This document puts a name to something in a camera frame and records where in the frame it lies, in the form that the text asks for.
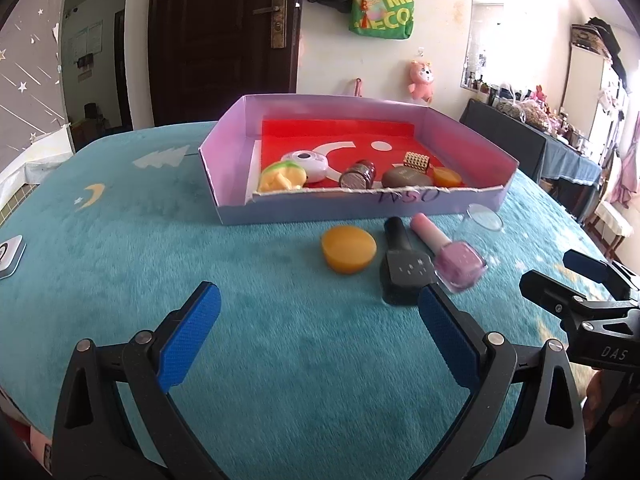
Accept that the brass door lock plate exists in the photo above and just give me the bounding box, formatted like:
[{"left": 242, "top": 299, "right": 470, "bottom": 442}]
[{"left": 252, "top": 0, "right": 289, "bottom": 49}]

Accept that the black nail polish bottle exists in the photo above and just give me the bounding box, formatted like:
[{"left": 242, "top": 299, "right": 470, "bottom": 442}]
[{"left": 380, "top": 216, "right": 433, "bottom": 306}]

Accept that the wooden stool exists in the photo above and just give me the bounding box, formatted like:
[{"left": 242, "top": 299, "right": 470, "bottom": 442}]
[{"left": 585, "top": 200, "right": 631, "bottom": 258}]

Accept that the green tote bag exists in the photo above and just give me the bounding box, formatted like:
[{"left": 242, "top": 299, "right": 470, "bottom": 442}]
[{"left": 349, "top": 0, "right": 416, "bottom": 41}]

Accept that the white square device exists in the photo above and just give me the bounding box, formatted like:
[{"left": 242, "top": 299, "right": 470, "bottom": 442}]
[{"left": 0, "top": 235, "right": 27, "bottom": 281}]

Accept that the grey oval stone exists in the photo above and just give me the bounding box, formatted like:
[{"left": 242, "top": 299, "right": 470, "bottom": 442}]
[{"left": 382, "top": 166, "right": 433, "bottom": 189}]

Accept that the teal plush blanket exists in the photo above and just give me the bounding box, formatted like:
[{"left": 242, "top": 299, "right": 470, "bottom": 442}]
[{"left": 0, "top": 121, "right": 640, "bottom": 480}]

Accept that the red printed sheet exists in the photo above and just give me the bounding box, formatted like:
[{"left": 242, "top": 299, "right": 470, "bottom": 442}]
[{"left": 255, "top": 117, "right": 446, "bottom": 191}]

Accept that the orange round disc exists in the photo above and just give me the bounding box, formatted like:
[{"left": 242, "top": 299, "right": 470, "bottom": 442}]
[
  {"left": 321, "top": 225, "right": 377, "bottom": 275},
  {"left": 431, "top": 166, "right": 463, "bottom": 188}
]

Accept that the pink plush toy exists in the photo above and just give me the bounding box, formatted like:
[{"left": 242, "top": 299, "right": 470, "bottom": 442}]
[{"left": 407, "top": 59, "right": 436, "bottom": 102}]

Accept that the dark red glitter jar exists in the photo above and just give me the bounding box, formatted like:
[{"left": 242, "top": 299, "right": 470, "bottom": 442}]
[{"left": 339, "top": 159, "right": 377, "bottom": 190}]

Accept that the pink hanging cloth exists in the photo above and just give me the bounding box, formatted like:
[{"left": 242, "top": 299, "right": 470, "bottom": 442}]
[{"left": 607, "top": 140, "right": 640, "bottom": 206}]

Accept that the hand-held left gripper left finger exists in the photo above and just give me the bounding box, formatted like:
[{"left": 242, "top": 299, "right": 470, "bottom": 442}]
[{"left": 51, "top": 281, "right": 231, "bottom": 480}]

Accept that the person's right hand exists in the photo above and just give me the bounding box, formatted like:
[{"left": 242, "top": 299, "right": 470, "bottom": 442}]
[{"left": 584, "top": 375, "right": 613, "bottom": 431}]

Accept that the dark wooden door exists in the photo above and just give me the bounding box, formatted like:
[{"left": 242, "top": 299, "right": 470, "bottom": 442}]
[{"left": 148, "top": 0, "right": 307, "bottom": 128}]

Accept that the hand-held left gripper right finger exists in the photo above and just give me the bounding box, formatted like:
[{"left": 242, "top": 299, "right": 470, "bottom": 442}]
[{"left": 417, "top": 282, "right": 587, "bottom": 480}]

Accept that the wall mirror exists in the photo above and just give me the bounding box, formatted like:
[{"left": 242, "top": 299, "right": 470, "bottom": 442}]
[{"left": 461, "top": 0, "right": 506, "bottom": 92}]

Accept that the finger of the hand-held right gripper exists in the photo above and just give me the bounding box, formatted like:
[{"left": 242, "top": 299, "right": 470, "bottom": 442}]
[
  {"left": 519, "top": 270, "right": 640, "bottom": 331},
  {"left": 562, "top": 249, "right": 640, "bottom": 306}
]

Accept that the yellow green toy figure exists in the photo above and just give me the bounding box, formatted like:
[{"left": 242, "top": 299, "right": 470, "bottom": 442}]
[{"left": 258, "top": 161, "right": 307, "bottom": 192}]

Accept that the row of small bottles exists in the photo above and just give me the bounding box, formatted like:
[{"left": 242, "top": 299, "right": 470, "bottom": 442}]
[{"left": 462, "top": 72, "right": 533, "bottom": 107}]

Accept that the pink nail polish bottle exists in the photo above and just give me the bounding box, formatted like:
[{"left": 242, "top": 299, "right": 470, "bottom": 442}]
[{"left": 411, "top": 213, "right": 488, "bottom": 293}]

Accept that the white round compact case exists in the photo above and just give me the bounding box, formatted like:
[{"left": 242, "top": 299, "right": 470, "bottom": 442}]
[{"left": 280, "top": 150, "right": 331, "bottom": 183}]

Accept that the dark covered table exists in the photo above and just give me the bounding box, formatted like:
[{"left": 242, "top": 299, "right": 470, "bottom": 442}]
[{"left": 459, "top": 99, "right": 603, "bottom": 211}]

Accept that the cardboard tray red bottom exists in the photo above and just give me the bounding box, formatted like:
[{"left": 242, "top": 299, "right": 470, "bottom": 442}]
[{"left": 199, "top": 93, "right": 519, "bottom": 226}]

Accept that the gold studded box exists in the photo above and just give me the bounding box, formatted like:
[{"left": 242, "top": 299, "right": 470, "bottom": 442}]
[{"left": 402, "top": 151, "right": 432, "bottom": 173}]

